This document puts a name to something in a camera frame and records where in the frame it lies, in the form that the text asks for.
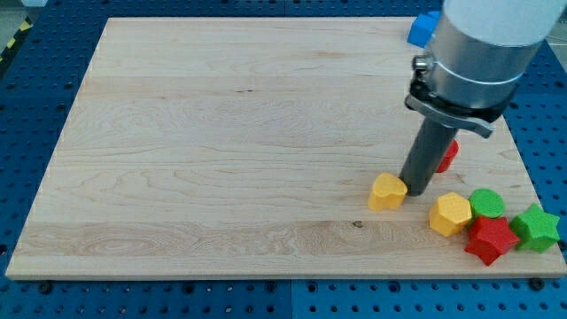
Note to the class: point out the red circle block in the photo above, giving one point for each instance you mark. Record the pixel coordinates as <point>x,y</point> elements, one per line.
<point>449,157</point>

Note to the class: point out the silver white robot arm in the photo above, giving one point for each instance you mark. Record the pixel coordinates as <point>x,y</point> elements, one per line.
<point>477,53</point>

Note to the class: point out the green circle block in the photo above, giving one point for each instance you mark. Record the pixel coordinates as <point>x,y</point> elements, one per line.
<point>487,203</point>

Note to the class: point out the light wooden board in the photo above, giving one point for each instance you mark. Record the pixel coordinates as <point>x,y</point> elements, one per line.
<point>246,148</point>

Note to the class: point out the yellow heart block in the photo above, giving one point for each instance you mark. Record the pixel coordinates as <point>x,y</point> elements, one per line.
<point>387,192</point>

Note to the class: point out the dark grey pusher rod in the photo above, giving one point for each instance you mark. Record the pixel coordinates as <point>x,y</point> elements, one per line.
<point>428,150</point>

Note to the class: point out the yellow hexagon block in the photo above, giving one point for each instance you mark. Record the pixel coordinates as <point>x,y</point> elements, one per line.
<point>450,214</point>

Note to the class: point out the blue cube block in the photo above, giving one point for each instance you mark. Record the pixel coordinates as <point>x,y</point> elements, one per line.
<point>422,28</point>

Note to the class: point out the red star block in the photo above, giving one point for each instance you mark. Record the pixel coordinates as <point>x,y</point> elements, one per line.
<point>490,238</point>

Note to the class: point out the green star block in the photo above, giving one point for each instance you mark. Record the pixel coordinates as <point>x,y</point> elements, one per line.
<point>536,229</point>

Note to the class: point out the yellow black hazard tape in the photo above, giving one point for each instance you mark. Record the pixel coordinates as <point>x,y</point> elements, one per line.
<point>13,45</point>

